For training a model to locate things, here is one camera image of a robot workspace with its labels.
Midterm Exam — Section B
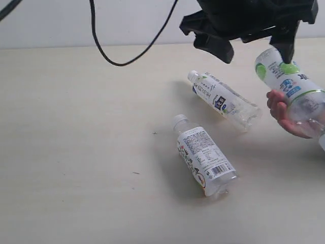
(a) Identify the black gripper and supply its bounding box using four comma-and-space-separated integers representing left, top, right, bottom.
179, 1, 318, 64

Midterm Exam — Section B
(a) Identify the green lime label bottle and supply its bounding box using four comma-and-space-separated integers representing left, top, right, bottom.
255, 48, 324, 148

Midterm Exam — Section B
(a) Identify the blue white label bottle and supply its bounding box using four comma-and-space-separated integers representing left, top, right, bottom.
187, 70, 262, 132

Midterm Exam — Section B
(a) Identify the barcode white label bottle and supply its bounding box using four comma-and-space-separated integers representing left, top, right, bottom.
173, 114, 238, 197

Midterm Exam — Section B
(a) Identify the person's open hand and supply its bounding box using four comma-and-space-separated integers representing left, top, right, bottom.
266, 90, 311, 139

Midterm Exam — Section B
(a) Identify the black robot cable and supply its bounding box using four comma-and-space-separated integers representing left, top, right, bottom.
0, 0, 180, 67

